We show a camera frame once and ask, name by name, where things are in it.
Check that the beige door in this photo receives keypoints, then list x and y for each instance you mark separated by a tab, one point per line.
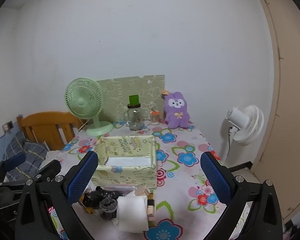
292	105

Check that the purple plush bunny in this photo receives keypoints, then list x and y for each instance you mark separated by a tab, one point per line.
176	116

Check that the green desk fan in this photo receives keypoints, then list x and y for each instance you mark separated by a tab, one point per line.
83	102

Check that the clear glass mug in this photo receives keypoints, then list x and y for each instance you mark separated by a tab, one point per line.
122	118

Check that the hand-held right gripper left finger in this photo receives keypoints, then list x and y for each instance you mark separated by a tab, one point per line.
83	172

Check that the clear plastic packet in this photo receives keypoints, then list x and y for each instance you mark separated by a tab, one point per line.
120	188

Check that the glass jar with green lid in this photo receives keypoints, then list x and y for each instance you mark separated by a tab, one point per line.
135	118

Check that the white tissue roll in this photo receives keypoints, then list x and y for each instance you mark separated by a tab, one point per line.
132	213

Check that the black cloth bundle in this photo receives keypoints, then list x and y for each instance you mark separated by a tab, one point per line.
95	196

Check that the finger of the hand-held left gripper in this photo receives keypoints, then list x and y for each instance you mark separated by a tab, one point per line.
51	167
15	161

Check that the yellow cartoon print storage box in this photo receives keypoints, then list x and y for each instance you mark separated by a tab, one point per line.
126	172

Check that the pink packet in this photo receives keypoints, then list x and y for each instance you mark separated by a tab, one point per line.
151	206

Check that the green cartoon print board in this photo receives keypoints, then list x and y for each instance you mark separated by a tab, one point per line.
130	85

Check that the wall socket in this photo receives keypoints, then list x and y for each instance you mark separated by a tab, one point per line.
8	126

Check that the white standing fan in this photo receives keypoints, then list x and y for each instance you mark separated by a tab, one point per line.
248	125

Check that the beige cloth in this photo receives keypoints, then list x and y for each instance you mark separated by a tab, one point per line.
142	190

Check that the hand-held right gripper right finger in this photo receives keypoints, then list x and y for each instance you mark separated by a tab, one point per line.
215	177

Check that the small jar with orange lid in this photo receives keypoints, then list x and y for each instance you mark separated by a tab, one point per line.
155	118

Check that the dark grey sock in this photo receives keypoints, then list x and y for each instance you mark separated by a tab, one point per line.
108	207

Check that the grey plaid blanket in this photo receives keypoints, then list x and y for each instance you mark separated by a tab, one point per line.
30	152

